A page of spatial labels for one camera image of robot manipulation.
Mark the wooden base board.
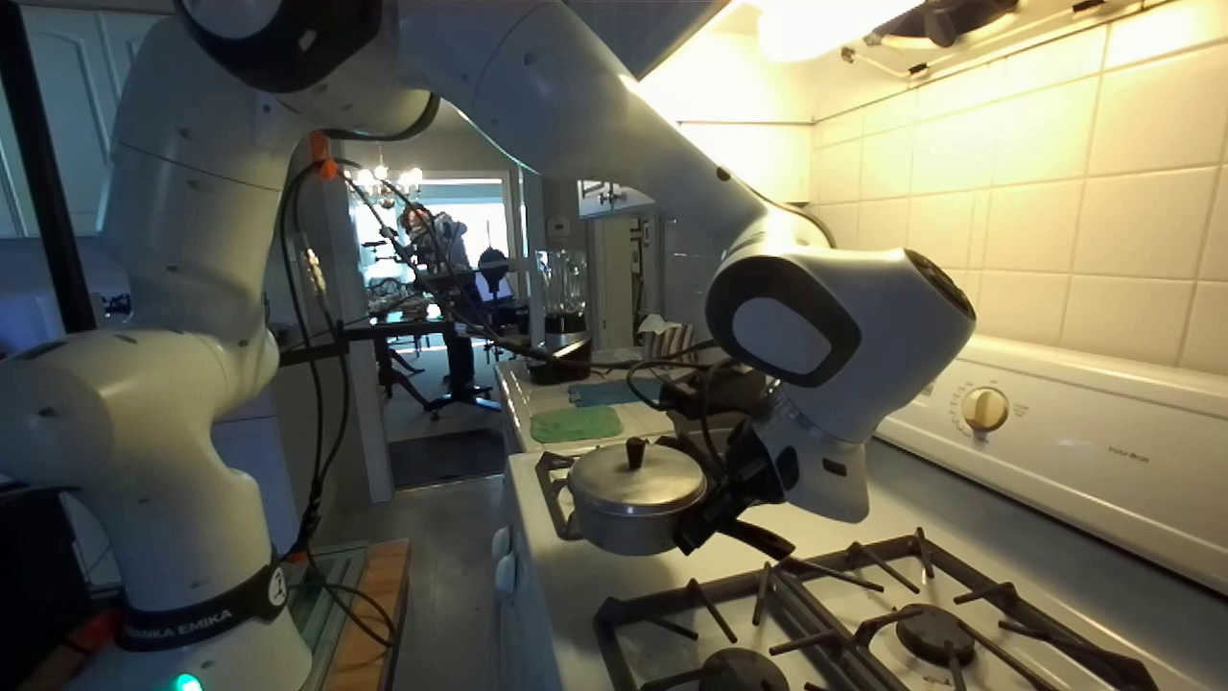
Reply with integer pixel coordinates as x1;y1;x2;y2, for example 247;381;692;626
286;532;414;691

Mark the blue towel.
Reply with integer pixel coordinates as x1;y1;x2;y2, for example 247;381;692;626
563;376;644;410

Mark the green towel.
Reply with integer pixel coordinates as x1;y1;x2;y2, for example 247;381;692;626
525;401;630;450

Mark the black burner cap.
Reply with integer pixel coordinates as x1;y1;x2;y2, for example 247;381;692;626
700;644;793;691
893;603;981;669

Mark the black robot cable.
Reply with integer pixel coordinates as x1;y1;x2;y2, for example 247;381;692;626
272;127;444;648

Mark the black hood fan motor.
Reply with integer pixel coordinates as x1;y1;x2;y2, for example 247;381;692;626
893;0;1029;52

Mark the black tripod stand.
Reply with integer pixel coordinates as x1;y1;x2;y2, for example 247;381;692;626
272;301;515;414

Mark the black stove grate under pan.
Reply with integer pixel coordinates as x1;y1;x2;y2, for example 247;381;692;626
530;443;584;543

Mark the white range hood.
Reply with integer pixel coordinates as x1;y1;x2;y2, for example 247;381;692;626
559;0;1181;127

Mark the round stove knob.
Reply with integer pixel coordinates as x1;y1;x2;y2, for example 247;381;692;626
961;381;1015;437

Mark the white gas stove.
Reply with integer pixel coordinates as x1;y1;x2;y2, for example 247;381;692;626
502;335;1228;691

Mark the black square baking pan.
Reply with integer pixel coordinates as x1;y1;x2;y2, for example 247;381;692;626
655;381;752;431

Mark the striped kitchen item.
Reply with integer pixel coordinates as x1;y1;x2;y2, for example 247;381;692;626
634;313;701;367

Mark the silver pot lid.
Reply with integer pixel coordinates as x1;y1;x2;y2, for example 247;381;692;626
567;433;712;521

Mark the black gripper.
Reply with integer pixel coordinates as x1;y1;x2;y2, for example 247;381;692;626
673;419;808;556

